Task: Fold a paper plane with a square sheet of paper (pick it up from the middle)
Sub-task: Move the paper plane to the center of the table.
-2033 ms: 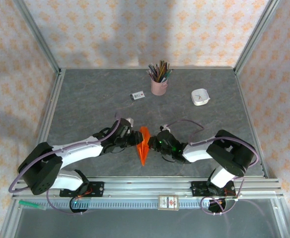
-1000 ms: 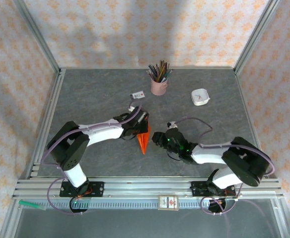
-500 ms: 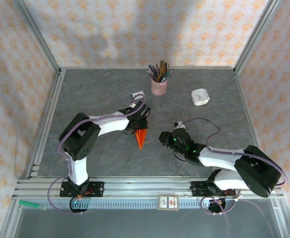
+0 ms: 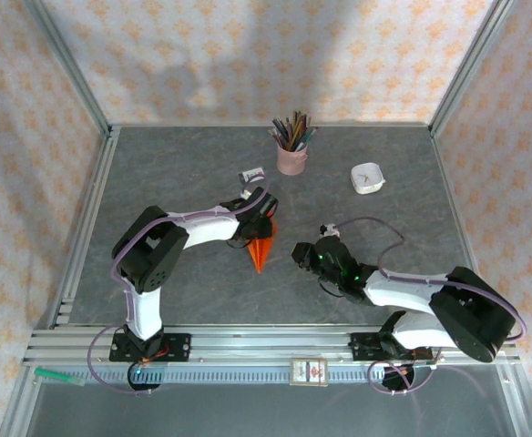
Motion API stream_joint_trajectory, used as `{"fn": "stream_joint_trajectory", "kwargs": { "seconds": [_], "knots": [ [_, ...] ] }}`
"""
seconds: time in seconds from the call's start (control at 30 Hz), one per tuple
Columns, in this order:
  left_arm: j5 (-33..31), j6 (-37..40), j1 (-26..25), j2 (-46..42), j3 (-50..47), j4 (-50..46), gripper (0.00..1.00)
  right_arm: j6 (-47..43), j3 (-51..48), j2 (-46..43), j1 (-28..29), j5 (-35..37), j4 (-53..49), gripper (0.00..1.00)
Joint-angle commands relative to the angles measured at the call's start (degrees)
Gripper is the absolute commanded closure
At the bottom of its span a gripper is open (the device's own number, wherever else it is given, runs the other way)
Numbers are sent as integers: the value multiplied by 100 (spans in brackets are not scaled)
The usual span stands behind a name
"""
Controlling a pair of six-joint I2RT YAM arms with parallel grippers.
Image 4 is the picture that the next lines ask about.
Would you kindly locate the long white pencil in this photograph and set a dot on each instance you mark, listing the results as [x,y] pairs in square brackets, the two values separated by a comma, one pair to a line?
[277,138]

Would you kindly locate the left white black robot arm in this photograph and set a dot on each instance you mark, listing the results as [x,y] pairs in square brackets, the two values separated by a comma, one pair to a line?
[152,250]

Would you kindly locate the pink pencil cup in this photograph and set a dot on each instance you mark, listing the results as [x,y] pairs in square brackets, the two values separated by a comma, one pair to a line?
[292,161]

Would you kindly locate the aluminium frame post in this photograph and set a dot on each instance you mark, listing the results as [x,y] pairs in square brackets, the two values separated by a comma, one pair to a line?
[471,68]
[70,68]

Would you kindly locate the wide aluminium base rail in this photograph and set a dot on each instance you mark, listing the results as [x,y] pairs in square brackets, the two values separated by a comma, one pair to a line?
[270,346]

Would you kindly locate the aluminium side rail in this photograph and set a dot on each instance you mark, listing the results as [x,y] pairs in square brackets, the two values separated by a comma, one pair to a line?
[462,227]
[88,218]

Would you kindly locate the dark brown pencil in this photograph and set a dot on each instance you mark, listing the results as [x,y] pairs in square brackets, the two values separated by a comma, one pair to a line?
[296,125]

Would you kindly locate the thin aluminium frame rail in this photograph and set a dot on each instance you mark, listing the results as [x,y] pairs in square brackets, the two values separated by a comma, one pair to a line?
[202,124]

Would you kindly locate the grey pencil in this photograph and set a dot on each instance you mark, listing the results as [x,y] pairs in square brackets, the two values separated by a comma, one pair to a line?
[280,131]

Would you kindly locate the label on front rail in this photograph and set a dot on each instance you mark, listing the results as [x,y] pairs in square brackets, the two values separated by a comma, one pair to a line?
[309,372]

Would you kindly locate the short white pencil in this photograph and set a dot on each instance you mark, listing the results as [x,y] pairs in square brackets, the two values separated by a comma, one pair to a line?
[302,145]

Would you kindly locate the green pen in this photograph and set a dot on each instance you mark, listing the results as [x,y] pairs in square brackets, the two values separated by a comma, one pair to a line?
[56,376]

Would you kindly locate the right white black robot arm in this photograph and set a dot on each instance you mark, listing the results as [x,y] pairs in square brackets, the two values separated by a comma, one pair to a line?
[471,314]

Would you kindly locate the small black white card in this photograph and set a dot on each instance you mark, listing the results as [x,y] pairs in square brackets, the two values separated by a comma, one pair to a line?
[252,174]

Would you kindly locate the teal pencil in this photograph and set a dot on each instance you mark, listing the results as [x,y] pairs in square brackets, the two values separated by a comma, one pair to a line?
[309,136]

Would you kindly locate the white square clock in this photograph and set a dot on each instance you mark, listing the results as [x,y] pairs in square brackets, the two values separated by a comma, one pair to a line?
[366,177]

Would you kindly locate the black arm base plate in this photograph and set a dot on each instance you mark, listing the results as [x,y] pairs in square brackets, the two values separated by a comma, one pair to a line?
[179,348]
[359,346]

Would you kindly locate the orange square paper sheet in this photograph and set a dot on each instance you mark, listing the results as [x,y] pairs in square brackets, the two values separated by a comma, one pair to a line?
[261,255]

